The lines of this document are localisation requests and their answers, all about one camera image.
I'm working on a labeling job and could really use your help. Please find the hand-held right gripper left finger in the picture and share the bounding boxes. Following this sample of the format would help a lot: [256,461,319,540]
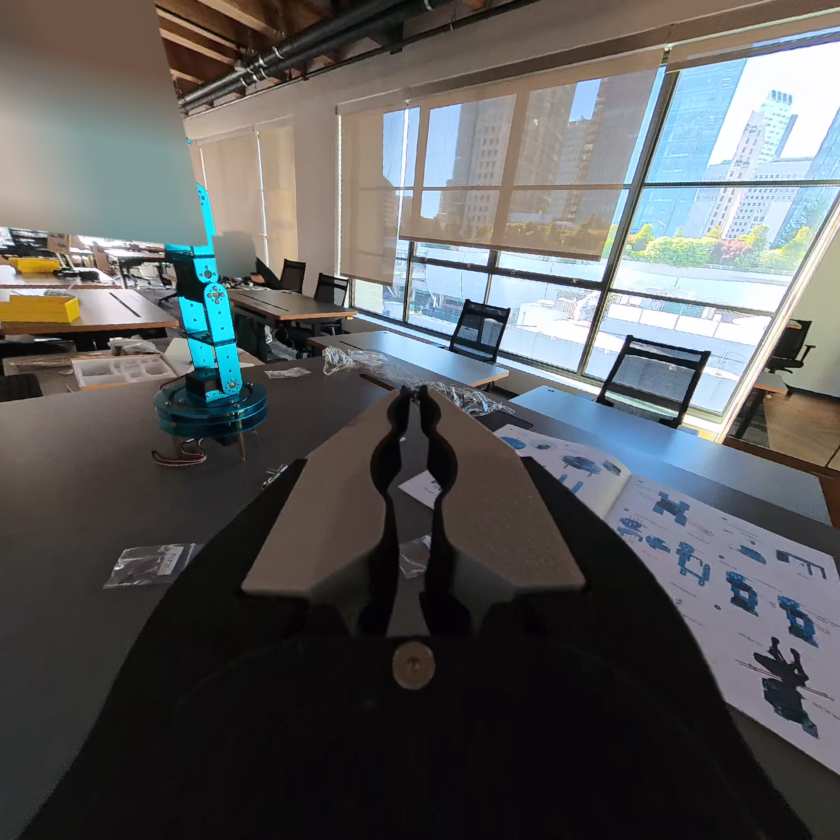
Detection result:
[241,386,412,636]

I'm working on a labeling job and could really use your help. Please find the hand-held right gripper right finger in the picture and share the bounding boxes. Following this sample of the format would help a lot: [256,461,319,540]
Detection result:
[416,385,587,636]

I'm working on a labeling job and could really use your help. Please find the light grey desk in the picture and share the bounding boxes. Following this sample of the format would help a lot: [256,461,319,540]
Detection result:
[308,330,510,388]
[511,385,723,447]

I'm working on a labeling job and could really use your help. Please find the wood-edged grey desk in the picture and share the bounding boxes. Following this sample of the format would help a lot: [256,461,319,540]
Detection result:
[226,289,358,342]
[0,287,181,352]

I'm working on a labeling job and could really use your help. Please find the dark grey desk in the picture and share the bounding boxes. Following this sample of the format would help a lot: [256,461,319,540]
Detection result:
[0,357,840,840]

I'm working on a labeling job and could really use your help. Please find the wood-topped side desk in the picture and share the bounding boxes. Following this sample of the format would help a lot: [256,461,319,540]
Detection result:
[735,371,788,441]

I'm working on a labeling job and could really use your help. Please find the small white paper card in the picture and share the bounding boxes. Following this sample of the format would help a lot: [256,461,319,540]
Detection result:
[399,470,448,510]

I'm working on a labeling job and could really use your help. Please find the crumpled clear plastic wrap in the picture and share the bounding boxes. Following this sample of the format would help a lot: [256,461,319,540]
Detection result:
[322,346,514,416]

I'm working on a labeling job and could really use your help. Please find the scattered clear parts bags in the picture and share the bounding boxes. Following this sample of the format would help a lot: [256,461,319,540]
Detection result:
[104,366,434,588]

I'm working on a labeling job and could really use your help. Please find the printed instruction booklet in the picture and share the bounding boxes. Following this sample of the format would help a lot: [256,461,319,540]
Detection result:
[492,423,840,775]

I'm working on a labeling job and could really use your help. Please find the white foam tray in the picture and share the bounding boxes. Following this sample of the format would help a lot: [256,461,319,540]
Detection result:
[71,354,178,389]

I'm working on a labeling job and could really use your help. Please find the beige roller blind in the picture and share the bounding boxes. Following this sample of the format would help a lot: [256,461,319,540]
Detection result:
[399,49,665,261]
[199,134,263,260]
[338,108,411,286]
[256,126,300,263]

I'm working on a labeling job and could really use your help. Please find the large glass window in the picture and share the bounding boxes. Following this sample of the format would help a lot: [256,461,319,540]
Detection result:
[381,39,840,421]

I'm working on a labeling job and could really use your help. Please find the black ceiling pipe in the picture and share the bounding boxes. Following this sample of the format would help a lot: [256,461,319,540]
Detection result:
[177,0,460,116]

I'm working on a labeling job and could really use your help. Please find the red and black servo cable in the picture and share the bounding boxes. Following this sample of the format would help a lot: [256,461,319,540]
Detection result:
[151,441,210,468]

